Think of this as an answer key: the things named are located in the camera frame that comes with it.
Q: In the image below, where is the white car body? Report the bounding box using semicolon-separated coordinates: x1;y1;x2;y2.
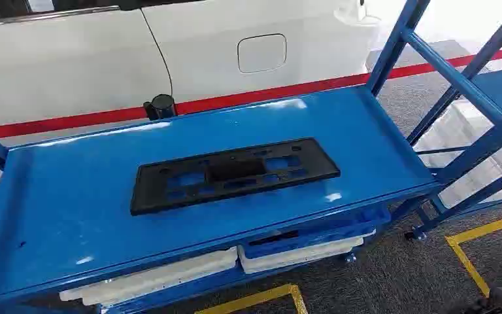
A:
0;0;382;129

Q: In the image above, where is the white plastic tray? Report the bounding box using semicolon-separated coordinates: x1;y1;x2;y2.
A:
414;100;502;209
238;235;365;275
59;246;239;307

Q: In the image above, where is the blue metal shelf rack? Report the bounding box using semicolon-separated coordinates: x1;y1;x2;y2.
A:
365;0;502;242
0;84;443;314

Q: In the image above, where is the black round cap post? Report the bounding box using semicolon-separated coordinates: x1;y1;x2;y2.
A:
142;93;178;122

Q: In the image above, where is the black plastic mounting plate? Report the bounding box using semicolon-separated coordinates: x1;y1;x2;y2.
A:
129;137;341;217

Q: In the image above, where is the blue plastic crate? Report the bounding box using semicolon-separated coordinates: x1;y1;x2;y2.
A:
242;217;392;260

